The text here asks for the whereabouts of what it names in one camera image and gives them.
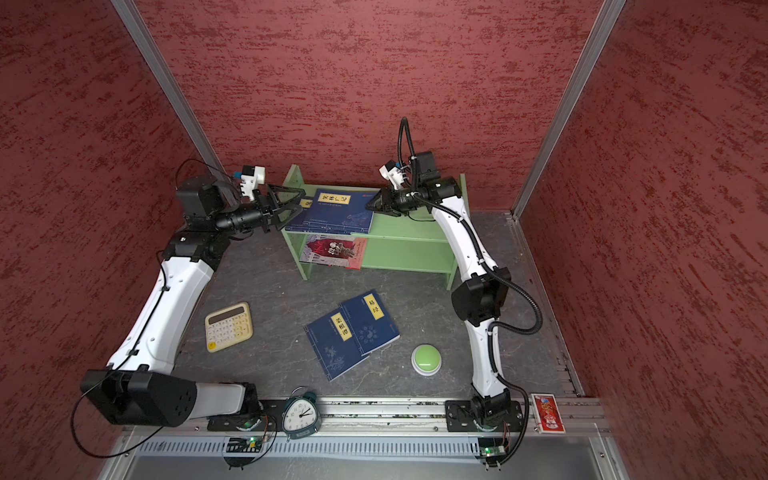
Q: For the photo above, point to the left aluminium corner post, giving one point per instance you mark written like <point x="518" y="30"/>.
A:
<point x="139" y="32"/>

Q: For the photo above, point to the right aluminium corner post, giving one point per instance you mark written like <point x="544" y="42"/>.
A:
<point x="600" y="32"/>

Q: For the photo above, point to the red card pack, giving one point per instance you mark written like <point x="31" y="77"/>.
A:
<point x="547" y="414"/>

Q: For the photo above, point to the left circuit board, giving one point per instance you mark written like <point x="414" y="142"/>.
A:
<point x="241" y="452"/>

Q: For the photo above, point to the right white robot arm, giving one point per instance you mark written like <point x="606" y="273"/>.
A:
<point x="479" y="297"/>

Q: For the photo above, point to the pink illustrated book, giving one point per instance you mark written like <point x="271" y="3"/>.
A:
<point x="337" y="251"/>

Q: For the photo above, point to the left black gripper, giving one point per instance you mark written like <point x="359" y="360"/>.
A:
<point x="275" y="188"/>

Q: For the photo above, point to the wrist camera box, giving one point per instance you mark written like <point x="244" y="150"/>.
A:
<point x="205" y="196"/>
<point x="418" y="170"/>

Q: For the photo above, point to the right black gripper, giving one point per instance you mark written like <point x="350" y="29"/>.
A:
<point x="390" y="199"/>

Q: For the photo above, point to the teal alarm clock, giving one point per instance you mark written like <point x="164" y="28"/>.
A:
<point x="301" y="417"/>

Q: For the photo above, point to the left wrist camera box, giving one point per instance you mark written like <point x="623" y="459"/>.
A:
<point x="205" y="196"/>

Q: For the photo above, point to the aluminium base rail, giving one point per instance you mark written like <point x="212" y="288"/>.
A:
<point x="358" y="428"/>

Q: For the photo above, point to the green wooden shelf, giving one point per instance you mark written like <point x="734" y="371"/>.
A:
<point x="393" y="243"/>

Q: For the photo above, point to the right circuit board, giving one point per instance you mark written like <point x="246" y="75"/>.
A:
<point x="492" y="451"/>

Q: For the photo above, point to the green push button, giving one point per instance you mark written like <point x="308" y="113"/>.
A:
<point x="426" y="360"/>

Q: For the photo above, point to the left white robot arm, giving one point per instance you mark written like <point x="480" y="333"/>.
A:
<point x="137" y="387"/>

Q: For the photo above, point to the circuit board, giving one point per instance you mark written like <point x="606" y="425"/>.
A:
<point x="241" y="452"/>
<point x="492" y="451"/>

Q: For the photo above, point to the aluminium corner post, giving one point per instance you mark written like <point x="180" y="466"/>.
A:
<point x="600" y="32"/>
<point x="139" y="32"/>

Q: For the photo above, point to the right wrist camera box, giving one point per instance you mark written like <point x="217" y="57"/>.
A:
<point x="418" y="170"/>

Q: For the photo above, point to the cream calculator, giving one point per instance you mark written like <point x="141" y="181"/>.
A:
<point x="228" y="327"/>

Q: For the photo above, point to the blue book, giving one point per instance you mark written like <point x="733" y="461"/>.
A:
<point x="334" y="344"/>
<point x="340" y="212"/>
<point x="299" y="223"/>
<point x="370" y="322"/>

